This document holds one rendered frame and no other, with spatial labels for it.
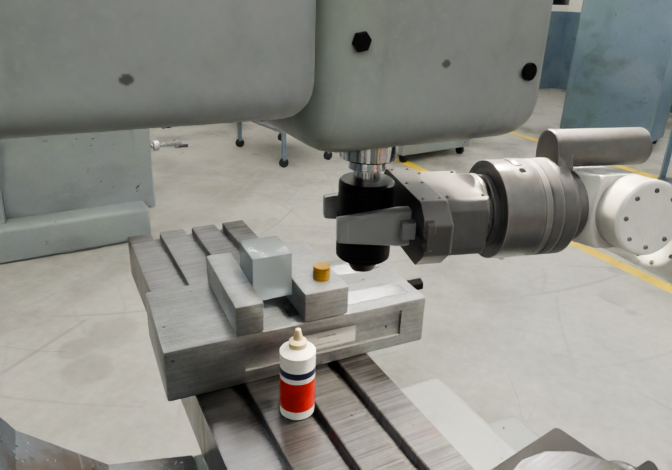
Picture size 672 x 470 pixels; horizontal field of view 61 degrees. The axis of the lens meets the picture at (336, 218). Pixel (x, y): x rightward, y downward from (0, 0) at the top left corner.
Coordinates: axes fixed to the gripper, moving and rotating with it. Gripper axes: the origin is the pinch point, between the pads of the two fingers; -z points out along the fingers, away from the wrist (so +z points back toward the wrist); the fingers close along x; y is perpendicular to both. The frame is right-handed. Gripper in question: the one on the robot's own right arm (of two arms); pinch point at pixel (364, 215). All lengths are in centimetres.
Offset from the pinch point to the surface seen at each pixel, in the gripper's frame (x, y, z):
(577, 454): 20.8, 7.8, 8.1
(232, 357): -14.6, 23.2, -11.2
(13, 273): -245, 121, -113
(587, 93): -485, 75, 374
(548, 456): 20.6, 7.8, 6.2
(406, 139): 9.6, -9.0, -0.2
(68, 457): -7.7, 28.7, -28.8
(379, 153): 2.4, -6.1, 0.3
